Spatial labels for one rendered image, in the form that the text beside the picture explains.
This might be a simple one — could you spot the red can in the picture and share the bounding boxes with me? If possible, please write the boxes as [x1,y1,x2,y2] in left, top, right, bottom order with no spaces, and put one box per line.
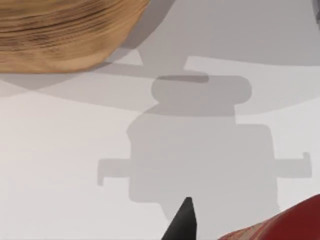
[216,193,320,240]

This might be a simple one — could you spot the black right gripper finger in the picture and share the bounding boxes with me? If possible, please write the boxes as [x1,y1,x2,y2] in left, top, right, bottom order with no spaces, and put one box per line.
[160,196,198,240]

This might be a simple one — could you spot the wooden bowl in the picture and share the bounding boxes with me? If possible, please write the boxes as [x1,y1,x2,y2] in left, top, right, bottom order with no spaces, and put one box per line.
[0,0,152,75]

